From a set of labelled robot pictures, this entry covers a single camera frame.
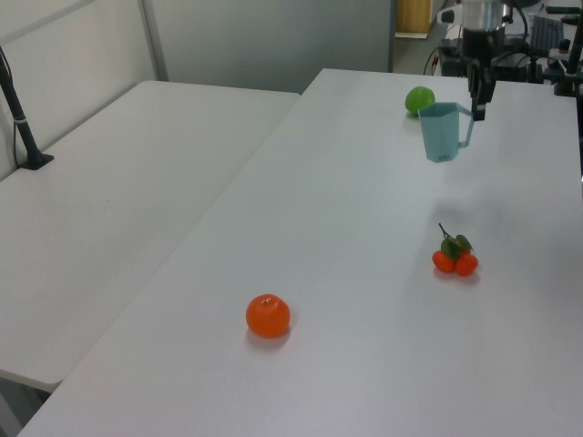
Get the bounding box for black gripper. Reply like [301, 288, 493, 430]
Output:
[461, 26, 506, 122]

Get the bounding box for teal hexagonal mug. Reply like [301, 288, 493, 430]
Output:
[417, 102, 476, 164]

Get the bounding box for black equipment box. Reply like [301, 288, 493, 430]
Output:
[439, 38, 470, 77]

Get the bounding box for green apple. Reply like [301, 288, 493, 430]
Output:
[404, 85, 436, 117]

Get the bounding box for black keyboard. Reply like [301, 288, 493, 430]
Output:
[531, 15, 564, 52]

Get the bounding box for black clamp stand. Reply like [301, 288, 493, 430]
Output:
[552, 0, 583, 97]

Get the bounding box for wooden door panel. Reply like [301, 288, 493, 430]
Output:
[395, 0, 433, 36]

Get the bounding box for small tangerines with leaves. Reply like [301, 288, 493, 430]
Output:
[431, 222, 479, 278]

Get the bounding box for large orange fruit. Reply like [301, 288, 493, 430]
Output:
[245, 293, 292, 339]

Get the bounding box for grey table leg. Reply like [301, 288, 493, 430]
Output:
[0, 380, 51, 436]

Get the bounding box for grey partition edge post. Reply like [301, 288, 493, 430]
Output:
[388, 0, 398, 74]

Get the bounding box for aluminium partition corner post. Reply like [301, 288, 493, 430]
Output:
[139, 0, 170, 84]

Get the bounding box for black camera stand pole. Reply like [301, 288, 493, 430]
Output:
[0, 45, 55, 171]

